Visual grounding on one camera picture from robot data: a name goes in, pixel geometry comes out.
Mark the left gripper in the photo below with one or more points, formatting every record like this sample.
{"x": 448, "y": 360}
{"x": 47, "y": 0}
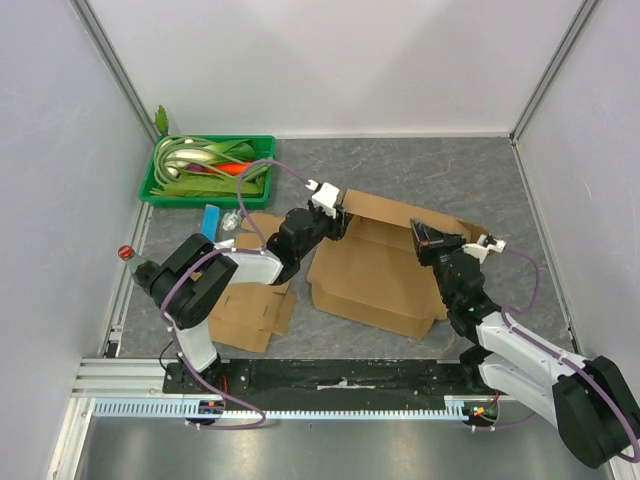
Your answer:
{"x": 339, "y": 225}

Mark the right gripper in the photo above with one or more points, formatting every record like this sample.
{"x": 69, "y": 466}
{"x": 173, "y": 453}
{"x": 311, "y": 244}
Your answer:
{"x": 442, "y": 249}

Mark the large cardboard box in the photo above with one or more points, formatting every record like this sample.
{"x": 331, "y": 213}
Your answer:
{"x": 373, "y": 276}

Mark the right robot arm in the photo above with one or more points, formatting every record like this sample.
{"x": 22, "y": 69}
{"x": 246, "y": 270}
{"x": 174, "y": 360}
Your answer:
{"x": 587, "y": 401}

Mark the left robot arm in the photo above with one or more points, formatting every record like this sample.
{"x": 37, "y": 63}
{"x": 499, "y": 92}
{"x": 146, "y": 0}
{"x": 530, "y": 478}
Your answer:
{"x": 189, "y": 283}

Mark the blue rectangular box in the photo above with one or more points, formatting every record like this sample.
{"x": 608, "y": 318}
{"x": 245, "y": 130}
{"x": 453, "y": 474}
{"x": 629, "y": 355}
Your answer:
{"x": 210, "y": 222}

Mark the small cardboard box blank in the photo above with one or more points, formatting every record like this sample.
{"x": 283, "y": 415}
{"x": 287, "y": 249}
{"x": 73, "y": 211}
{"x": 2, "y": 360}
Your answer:
{"x": 248, "y": 315}

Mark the green plastic tray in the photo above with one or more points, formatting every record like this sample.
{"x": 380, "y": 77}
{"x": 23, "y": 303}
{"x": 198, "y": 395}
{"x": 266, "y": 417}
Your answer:
{"x": 264, "y": 146}

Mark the green asparagus bundle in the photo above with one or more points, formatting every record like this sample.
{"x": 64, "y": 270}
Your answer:
{"x": 255, "y": 169}

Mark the clear plastic bag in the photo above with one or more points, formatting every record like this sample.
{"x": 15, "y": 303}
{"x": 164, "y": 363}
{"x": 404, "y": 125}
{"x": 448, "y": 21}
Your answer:
{"x": 231, "y": 221}

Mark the orange toy carrot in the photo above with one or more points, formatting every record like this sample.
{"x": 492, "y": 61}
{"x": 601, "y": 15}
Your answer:
{"x": 232, "y": 168}

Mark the green lettuce leaf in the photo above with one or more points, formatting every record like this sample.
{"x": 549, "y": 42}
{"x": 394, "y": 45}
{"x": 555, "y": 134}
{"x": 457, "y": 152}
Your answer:
{"x": 202, "y": 186}

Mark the white toy radish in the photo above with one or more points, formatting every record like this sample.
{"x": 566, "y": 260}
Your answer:
{"x": 188, "y": 159}

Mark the green long beans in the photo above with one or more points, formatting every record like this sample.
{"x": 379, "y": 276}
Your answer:
{"x": 168, "y": 145}

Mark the dark soda bottle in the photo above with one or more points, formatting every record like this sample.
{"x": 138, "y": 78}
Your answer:
{"x": 137, "y": 262}

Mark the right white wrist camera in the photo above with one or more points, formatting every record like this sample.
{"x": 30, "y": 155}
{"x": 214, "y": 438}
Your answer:
{"x": 485, "y": 245}

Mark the slotted cable duct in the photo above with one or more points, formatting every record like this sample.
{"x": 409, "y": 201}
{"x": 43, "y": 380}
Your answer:
{"x": 200, "y": 409}

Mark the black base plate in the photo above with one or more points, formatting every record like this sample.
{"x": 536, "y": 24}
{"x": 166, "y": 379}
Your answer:
{"x": 344, "y": 382}

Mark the right aluminium frame post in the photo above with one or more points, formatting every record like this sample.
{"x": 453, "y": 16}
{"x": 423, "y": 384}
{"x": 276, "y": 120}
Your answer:
{"x": 560, "y": 56}

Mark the aluminium frame post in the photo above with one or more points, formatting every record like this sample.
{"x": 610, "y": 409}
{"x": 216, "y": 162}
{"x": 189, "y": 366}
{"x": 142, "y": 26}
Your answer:
{"x": 107, "y": 51}
{"x": 560, "y": 56}

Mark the left aluminium frame post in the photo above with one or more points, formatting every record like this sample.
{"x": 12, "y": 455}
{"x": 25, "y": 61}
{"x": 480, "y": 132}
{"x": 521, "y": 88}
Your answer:
{"x": 107, "y": 51}

